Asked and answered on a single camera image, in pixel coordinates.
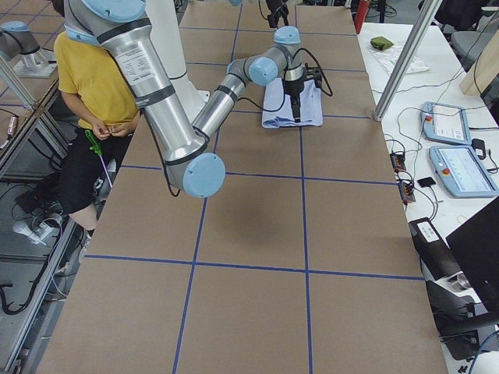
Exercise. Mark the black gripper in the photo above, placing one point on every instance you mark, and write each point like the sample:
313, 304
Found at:
274, 5
293, 89

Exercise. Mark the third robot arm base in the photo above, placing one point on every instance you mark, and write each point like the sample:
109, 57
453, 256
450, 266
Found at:
17, 40

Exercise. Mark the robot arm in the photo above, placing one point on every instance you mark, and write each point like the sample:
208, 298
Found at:
143, 39

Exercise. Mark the green fabric pouch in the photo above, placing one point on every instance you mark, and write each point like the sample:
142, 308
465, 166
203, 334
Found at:
381, 43

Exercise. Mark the orange black circuit board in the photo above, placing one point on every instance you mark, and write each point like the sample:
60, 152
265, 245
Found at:
398, 162

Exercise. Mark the far teach pendant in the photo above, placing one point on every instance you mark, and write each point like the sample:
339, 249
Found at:
445, 123

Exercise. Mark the teach pendant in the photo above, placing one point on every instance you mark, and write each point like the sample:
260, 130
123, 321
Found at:
462, 172
445, 123

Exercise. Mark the near teach pendant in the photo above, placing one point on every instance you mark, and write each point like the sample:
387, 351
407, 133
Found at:
462, 172

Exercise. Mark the person in yellow shirt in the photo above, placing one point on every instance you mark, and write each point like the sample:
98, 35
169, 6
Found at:
94, 89

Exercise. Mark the black device with label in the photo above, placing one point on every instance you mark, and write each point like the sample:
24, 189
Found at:
432, 249

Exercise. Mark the black monitor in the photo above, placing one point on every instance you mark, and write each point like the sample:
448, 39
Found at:
474, 246

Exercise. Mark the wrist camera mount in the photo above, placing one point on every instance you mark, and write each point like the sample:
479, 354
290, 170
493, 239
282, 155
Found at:
314, 74

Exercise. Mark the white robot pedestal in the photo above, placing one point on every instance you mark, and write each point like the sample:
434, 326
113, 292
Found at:
166, 39

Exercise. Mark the aluminium frame post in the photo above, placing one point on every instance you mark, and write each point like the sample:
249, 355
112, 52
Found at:
411, 45

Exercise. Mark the green handled tool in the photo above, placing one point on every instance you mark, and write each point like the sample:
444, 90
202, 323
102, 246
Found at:
95, 145

